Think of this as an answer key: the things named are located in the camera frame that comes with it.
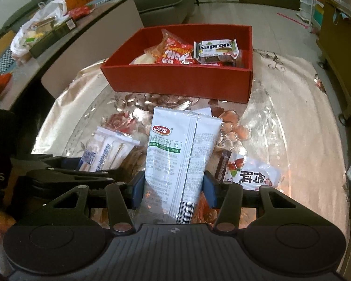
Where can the white snack packet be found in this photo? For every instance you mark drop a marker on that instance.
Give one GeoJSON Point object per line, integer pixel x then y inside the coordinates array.
{"type": "Point", "coordinates": [175, 158]}

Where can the wooden cabinet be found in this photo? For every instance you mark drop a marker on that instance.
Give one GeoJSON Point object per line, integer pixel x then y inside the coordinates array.
{"type": "Point", "coordinates": [339, 49]}

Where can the brown coffee table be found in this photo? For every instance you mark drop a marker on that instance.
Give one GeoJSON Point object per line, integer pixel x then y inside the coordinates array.
{"type": "Point", "coordinates": [76, 52]}

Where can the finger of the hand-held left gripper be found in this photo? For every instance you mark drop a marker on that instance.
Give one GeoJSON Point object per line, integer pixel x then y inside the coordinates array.
{"type": "Point", "coordinates": [71, 164]}
{"type": "Point", "coordinates": [70, 177]}

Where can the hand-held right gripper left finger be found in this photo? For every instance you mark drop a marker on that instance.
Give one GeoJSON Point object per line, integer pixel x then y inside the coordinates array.
{"type": "Point", "coordinates": [138, 190]}

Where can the red cardboard box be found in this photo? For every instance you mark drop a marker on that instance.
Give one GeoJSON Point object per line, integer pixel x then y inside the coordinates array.
{"type": "Point", "coordinates": [175, 82]}

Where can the white packet red fruit print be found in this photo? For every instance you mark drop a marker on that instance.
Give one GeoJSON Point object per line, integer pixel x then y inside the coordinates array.
{"type": "Point", "coordinates": [251, 175]}

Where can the black flat box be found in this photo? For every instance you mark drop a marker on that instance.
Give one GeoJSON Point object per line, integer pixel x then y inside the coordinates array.
{"type": "Point", "coordinates": [52, 36]}

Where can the small red snack packet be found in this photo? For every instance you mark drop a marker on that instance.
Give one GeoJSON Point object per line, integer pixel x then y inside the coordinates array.
{"type": "Point", "coordinates": [79, 12]}

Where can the white plastic bag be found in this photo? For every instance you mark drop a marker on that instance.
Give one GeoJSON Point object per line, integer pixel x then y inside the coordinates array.
{"type": "Point", "coordinates": [51, 10]}

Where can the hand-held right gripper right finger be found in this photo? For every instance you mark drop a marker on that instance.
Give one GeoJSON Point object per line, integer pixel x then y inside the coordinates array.
{"type": "Point", "coordinates": [209, 190]}

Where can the dark brown snack packet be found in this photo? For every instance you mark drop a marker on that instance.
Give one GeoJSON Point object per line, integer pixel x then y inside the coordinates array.
{"type": "Point", "coordinates": [222, 61]}

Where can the white brown wafer packet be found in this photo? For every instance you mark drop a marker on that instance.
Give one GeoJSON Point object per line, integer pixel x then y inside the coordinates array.
{"type": "Point", "coordinates": [216, 48]}

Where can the stack of white containers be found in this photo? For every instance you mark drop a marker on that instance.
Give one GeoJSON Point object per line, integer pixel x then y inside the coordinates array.
{"type": "Point", "coordinates": [304, 7]}

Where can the clear packet blue label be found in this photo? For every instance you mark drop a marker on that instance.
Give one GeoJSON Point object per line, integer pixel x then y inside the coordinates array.
{"type": "Point", "coordinates": [111, 149]}

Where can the green storage drawers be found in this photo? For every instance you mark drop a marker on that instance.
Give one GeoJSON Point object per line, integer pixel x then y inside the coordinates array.
{"type": "Point", "coordinates": [318, 14]}

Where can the orange packet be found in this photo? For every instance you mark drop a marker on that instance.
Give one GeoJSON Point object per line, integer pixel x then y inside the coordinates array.
{"type": "Point", "coordinates": [0, 82]}

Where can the brown patterned packet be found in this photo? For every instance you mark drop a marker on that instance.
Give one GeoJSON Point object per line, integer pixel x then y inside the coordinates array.
{"type": "Point", "coordinates": [134, 159]}

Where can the clear white bread packet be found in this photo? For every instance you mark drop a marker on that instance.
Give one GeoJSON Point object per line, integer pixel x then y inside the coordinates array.
{"type": "Point", "coordinates": [142, 60]}

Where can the large red snack packet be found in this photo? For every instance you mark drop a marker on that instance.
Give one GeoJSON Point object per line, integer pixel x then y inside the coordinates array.
{"type": "Point", "coordinates": [175, 51]}

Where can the pink fly swatter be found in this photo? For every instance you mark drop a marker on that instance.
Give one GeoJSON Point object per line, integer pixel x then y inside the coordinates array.
{"type": "Point", "coordinates": [292, 20]}

